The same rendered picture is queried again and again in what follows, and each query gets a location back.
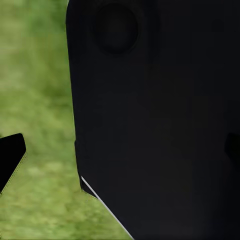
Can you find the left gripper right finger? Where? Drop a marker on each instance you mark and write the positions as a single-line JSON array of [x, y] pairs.
[[232, 149]]

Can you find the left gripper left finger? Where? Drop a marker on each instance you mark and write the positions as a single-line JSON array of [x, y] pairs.
[[12, 149]]

